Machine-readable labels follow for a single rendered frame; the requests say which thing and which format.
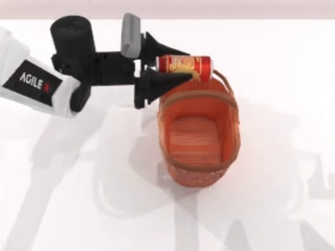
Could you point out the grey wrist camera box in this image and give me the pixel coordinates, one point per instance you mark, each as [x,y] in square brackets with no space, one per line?
[130,35]

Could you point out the red metallic soda can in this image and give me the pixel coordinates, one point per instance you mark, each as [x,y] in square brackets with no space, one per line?
[186,68]

